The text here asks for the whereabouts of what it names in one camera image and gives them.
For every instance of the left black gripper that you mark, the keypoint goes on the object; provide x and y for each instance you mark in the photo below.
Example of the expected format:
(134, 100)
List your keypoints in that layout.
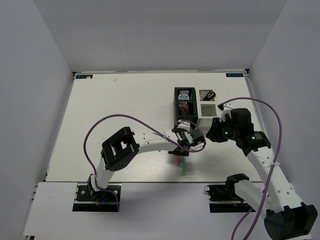
(177, 153)

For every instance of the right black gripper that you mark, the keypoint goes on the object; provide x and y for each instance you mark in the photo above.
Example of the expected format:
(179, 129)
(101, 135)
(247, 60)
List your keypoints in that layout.
(213, 133)

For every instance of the pink translucent eraser pen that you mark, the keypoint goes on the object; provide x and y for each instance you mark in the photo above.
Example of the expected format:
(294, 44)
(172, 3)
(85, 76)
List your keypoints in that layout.
(177, 160)

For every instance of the green translucent eraser pen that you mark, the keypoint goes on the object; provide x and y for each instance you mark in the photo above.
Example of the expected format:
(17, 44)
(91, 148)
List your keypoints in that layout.
(182, 168)

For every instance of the green cap black highlighter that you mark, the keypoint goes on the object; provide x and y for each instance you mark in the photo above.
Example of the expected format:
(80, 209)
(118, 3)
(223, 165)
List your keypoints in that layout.
(213, 94)

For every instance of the pink-capped crayon tube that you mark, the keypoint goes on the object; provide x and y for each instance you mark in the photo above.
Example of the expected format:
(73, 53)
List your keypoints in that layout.
(183, 108)

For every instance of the pink cap black highlighter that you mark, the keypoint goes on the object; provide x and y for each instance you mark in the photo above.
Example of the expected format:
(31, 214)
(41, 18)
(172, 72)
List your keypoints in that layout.
(207, 97)

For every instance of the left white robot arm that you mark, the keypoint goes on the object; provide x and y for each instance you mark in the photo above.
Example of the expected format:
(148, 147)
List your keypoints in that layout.
(121, 148)

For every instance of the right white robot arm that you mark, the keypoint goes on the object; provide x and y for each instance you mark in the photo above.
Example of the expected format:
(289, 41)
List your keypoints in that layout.
(284, 213)

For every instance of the white metal organizer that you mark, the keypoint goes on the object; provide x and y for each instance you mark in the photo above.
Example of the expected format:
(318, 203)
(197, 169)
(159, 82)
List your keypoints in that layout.
(206, 110)

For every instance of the black metal organizer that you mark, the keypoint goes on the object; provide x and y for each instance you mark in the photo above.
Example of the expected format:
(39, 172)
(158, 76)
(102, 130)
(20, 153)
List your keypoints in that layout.
(192, 105)

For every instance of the right blue table label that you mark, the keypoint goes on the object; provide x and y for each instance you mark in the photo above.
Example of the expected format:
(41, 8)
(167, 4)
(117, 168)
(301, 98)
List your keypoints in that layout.
(234, 75)

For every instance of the blue table label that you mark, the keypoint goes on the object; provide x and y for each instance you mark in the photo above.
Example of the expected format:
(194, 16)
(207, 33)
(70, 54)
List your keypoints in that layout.
(84, 76)
(234, 75)

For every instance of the left blue table label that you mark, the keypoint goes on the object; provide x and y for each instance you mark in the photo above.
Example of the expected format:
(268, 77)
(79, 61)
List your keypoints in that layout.
(84, 76)

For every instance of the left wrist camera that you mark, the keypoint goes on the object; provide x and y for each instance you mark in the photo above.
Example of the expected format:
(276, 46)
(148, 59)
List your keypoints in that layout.
(184, 125)

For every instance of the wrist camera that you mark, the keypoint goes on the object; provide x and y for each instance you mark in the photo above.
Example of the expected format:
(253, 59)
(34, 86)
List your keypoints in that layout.
(225, 109)
(184, 125)

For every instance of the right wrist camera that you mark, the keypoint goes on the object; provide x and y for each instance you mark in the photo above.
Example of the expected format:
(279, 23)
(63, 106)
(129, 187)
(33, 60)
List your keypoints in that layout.
(225, 109)

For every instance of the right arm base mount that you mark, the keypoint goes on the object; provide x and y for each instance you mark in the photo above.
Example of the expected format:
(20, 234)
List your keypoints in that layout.
(220, 200)

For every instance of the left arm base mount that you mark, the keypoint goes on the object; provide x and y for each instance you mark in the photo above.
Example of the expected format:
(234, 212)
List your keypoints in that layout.
(102, 202)

